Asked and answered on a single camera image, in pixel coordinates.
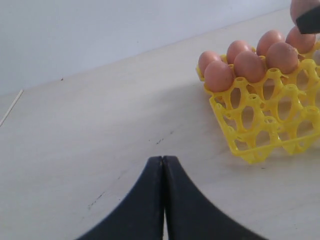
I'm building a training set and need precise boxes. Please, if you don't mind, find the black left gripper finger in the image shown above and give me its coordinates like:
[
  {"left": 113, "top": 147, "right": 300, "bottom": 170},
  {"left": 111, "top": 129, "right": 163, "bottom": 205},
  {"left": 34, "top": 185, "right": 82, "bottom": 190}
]
[
  {"left": 79, "top": 156, "right": 164, "bottom": 240},
  {"left": 296, "top": 6, "right": 320, "bottom": 35},
  {"left": 162, "top": 156, "right": 264, "bottom": 240}
]

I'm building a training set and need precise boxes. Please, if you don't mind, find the brown egg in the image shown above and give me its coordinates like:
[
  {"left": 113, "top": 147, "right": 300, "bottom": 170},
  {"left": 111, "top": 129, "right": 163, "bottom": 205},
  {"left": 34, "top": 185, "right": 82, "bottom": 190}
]
[
  {"left": 285, "top": 26, "right": 316, "bottom": 54},
  {"left": 265, "top": 41, "right": 299, "bottom": 75},
  {"left": 233, "top": 51, "right": 266, "bottom": 83},
  {"left": 226, "top": 40, "right": 253, "bottom": 64},
  {"left": 256, "top": 29, "right": 285, "bottom": 56},
  {"left": 204, "top": 61, "right": 234, "bottom": 93},
  {"left": 290, "top": 0, "right": 320, "bottom": 23},
  {"left": 198, "top": 50, "right": 222, "bottom": 75}
]

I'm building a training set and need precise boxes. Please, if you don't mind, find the yellow plastic egg tray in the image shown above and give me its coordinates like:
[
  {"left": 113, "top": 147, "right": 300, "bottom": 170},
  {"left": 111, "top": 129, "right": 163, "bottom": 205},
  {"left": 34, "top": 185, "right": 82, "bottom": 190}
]
[{"left": 209, "top": 42, "right": 320, "bottom": 164}]

